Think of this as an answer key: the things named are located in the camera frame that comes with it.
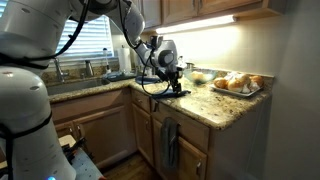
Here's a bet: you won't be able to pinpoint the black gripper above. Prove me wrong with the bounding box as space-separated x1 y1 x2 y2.
156 65 183 92

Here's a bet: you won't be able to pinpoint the dark blue towel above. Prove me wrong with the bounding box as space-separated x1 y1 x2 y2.
152 89 190 99

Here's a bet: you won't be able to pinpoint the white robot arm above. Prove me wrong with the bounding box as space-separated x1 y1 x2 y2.
0 0 181 180

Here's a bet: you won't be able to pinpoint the folded blue towel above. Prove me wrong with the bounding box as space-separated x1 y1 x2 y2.
135 76 162 85

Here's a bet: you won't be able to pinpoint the grey hanging towel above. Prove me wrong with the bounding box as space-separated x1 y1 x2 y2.
160 117 178 169

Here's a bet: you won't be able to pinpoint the white paper towel roll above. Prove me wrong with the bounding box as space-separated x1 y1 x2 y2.
117 48 131 73

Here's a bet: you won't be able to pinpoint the glass fruit bowl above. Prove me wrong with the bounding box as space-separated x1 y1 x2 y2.
183 68 216 84

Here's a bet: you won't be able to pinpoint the black dish drying mat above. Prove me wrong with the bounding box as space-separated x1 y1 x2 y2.
102 72 136 82

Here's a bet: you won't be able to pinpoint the white plate with bread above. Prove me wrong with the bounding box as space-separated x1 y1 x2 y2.
210 72 264 97

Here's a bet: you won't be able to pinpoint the wooden lower cabinets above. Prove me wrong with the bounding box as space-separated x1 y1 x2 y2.
49 85 270 180

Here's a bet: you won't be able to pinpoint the wooden cabinets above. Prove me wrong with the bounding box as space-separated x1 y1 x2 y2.
49 85 270 180
133 0 289 34

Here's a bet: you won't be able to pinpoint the wooden upper cabinets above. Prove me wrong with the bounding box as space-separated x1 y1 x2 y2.
133 0 289 34

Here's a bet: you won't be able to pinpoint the under cabinet light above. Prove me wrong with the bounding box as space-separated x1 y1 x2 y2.
156 15 236 34

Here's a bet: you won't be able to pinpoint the window blinds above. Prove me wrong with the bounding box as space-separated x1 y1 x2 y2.
61 16 114 58

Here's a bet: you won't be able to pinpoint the chrome sink faucet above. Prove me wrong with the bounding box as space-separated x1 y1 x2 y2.
54 58 69 83

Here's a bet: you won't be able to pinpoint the stainless steel sink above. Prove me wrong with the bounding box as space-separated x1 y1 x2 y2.
47 78 110 95

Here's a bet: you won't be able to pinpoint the dish brush white handle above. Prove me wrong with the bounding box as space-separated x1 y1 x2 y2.
103 48 111 74

